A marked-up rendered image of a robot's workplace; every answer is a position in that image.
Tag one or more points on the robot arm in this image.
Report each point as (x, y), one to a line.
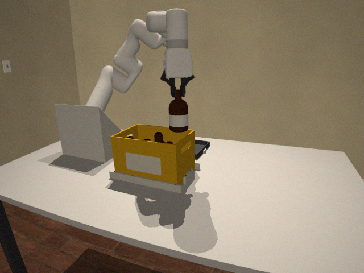
(170, 27)

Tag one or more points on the yellow crate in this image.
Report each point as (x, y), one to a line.
(154, 160)

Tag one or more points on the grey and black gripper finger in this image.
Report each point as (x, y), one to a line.
(170, 82)
(184, 82)

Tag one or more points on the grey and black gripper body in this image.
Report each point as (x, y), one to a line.
(178, 63)

